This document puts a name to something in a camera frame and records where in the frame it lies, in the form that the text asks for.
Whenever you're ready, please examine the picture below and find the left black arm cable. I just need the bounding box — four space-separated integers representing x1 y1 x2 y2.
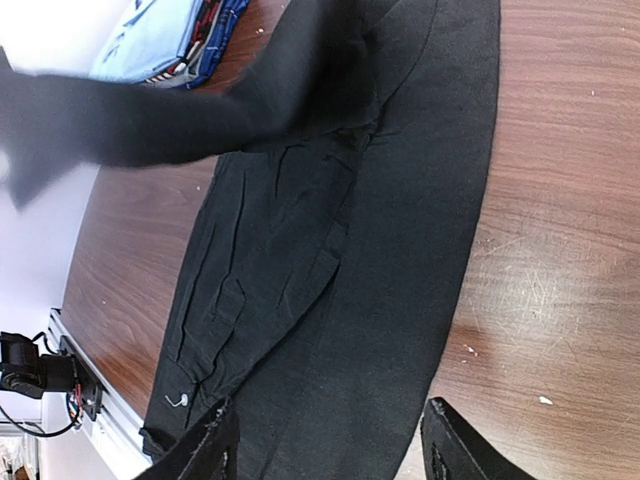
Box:
0 404 81 441

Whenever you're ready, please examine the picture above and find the aluminium front rail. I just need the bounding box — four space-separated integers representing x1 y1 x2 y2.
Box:
48 309 151 479

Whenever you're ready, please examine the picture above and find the black long sleeve shirt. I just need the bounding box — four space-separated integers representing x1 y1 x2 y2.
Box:
1 1 501 479

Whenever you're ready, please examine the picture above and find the red plaid folded shirt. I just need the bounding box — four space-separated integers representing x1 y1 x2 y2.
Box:
145 0 221 84

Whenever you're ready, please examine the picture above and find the light blue folded shirt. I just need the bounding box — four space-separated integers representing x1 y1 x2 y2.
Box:
89 0 202 83

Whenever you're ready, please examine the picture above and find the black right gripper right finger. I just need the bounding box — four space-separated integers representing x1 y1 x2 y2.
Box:
420 397 534 480

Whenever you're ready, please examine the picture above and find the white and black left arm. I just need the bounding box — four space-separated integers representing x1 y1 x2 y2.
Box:
1 331 77 400

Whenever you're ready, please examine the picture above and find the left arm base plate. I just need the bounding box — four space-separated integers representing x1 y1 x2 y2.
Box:
59 335 104 426

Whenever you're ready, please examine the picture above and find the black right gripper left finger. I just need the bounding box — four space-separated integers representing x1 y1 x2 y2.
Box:
135 398 240 480

